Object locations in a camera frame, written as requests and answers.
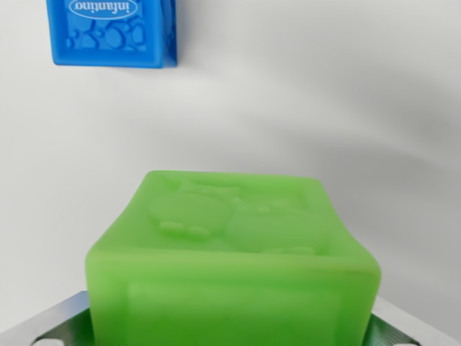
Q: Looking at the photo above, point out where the gripper left finger with silver black pad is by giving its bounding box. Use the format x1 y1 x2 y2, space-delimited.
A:
0 290 98 346

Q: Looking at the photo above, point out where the blue embossed toy cube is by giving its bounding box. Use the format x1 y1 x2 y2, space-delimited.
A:
45 0 179 68

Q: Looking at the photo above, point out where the green embossed toy cube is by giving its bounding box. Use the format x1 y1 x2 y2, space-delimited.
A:
84 169 382 346

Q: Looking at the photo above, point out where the gripper right finger with silver black pad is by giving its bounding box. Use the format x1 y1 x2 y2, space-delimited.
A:
362 296 461 346

